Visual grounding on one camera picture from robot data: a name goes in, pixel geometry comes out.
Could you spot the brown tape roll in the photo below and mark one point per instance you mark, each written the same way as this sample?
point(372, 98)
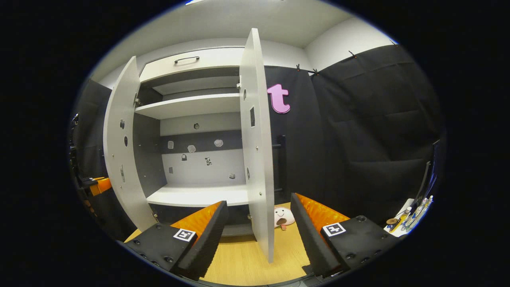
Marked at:
point(392, 221)

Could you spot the beige cabinet drawer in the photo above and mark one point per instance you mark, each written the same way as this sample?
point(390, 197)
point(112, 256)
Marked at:
point(215, 57)

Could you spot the pink smiling plush toy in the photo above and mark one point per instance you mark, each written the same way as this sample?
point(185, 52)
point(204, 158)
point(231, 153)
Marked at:
point(283, 217)

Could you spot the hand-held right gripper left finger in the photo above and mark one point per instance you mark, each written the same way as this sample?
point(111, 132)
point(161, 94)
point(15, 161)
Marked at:
point(209, 239)

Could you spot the beige cabinet door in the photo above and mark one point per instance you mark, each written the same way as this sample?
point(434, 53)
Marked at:
point(115, 159)
point(257, 159)

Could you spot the yellow tool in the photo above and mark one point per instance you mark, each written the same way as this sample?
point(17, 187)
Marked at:
point(400, 221)

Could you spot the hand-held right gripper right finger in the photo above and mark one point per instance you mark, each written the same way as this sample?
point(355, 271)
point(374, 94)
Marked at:
point(308, 235)

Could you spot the black backdrop cloth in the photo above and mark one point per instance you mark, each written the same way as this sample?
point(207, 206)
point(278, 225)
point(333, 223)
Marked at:
point(358, 139)

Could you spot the white tray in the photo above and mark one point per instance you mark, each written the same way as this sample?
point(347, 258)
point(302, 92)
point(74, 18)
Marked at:
point(396, 233)

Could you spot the white cabinet shelf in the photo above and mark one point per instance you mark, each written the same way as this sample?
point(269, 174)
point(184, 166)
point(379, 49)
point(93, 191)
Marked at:
point(199, 196)
point(187, 107)

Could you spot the beige double-door shoe cabinet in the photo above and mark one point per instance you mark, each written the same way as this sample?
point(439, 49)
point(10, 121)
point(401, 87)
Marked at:
point(199, 167)

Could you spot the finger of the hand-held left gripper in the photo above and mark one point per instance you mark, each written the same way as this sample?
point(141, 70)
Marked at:
point(101, 186)

